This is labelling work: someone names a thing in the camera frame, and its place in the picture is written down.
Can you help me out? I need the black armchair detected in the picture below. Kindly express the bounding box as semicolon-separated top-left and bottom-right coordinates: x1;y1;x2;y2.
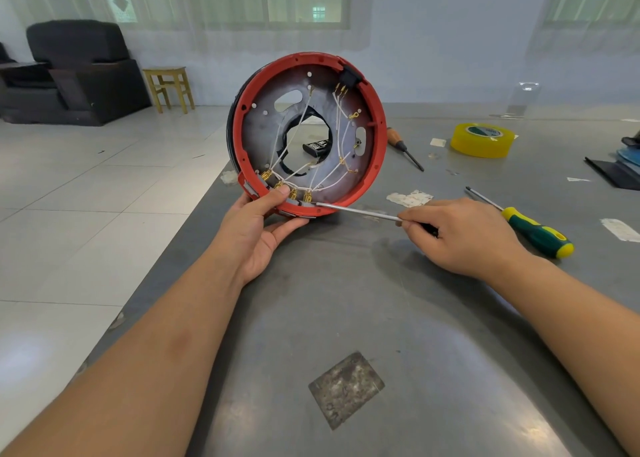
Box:
0;19;153;127

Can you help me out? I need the teal handle screwdriver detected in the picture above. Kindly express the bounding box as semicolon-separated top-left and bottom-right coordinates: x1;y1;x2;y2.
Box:
313;201;441;239

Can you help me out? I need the blue ring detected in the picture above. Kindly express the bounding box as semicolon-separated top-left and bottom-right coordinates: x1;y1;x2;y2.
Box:
616;147;640;177

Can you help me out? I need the person's right hand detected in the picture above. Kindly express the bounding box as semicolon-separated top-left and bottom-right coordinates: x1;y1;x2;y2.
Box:
397;197;531;283

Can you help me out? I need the person's left hand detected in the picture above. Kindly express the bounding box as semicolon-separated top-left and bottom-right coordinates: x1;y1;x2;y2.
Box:
205;183;311;288

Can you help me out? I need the green yellow handle screwdriver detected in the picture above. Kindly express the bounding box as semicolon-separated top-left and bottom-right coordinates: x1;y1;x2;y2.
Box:
464;184;576;262

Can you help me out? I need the crumpled white tape piece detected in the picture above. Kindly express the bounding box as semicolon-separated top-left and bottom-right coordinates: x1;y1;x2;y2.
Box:
386;189;434;209

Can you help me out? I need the black remote control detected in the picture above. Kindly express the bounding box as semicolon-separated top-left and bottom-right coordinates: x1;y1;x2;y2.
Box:
303;138;333;159

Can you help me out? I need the person's left forearm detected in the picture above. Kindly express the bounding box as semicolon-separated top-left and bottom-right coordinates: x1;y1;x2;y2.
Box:
0;262;256;457

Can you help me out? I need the person's right forearm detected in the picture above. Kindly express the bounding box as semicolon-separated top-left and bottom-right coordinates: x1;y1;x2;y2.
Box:
490;256;640;457

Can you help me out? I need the orange handle screwdriver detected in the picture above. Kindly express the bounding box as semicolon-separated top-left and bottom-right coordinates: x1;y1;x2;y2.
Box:
386;127;425;173

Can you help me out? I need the red round appliance base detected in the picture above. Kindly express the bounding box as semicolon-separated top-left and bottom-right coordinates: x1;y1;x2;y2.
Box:
226;52;388;219

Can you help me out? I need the small wooden stool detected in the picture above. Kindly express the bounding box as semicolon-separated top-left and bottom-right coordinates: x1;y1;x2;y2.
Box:
141;66;197;115

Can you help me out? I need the black flat plate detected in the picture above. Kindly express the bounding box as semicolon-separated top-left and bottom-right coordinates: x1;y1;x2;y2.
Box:
585;156;640;191

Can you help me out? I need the narrow white tape strip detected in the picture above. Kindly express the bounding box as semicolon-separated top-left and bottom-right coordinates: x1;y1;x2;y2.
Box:
601;217;640;244

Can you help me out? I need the yellow tape roll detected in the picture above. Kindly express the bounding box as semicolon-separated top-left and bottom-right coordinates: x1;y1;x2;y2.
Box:
449;122;517;159

